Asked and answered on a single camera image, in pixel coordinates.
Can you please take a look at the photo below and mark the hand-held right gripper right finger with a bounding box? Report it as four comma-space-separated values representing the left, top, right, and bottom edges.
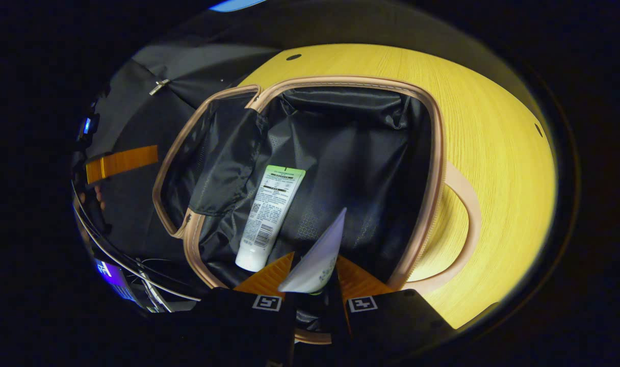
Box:
329, 254, 456, 367

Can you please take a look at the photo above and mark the pink suitcase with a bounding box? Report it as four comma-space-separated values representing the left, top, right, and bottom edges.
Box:
152, 76, 483, 345

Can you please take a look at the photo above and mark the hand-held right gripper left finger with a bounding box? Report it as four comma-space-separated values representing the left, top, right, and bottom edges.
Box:
188, 252, 297, 367

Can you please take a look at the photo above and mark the plain white squeeze tube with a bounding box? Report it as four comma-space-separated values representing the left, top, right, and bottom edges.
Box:
278, 207, 347, 294

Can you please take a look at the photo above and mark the green and white tube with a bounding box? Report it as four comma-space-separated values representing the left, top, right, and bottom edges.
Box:
235, 165, 306, 272

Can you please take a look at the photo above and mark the long ceiling light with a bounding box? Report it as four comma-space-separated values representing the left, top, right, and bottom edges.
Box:
208, 0, 268, 12

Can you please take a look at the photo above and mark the white cable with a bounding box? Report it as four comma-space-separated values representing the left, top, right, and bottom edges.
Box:
71, 194, 202, 312

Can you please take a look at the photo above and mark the glowing blue screen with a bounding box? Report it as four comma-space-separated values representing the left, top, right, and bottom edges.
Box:
93, 257, 138, 302

